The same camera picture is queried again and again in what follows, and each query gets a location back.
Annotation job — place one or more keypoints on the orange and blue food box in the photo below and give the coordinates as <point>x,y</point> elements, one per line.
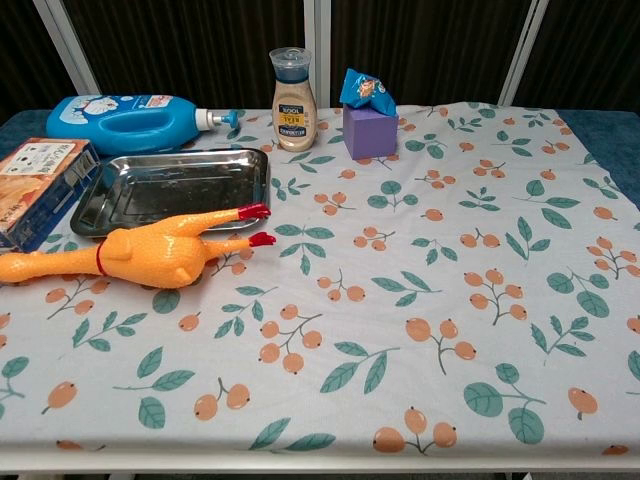
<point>40,185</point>

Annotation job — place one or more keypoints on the purple cube block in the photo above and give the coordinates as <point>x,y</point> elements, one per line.
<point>372,135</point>

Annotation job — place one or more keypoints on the blue detergent pump bottle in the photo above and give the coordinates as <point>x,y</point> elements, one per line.
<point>125,125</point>

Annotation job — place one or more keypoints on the blue snack bag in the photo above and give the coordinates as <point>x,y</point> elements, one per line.
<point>365,90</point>

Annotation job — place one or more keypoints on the orange rubber chicken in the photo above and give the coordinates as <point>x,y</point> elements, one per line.
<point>150,255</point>

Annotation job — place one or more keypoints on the beige mayonnaise squeeze bottle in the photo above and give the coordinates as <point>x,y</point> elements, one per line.
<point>294,120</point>

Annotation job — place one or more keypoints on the white floral tablecloth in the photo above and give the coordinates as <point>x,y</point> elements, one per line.
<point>400,310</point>

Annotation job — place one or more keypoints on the shiny metal tray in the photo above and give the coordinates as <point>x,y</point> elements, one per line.
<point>175,185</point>

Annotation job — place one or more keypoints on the white partition frame post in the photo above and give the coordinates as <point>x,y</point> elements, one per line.
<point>522,50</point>
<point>72,45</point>
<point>317,30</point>

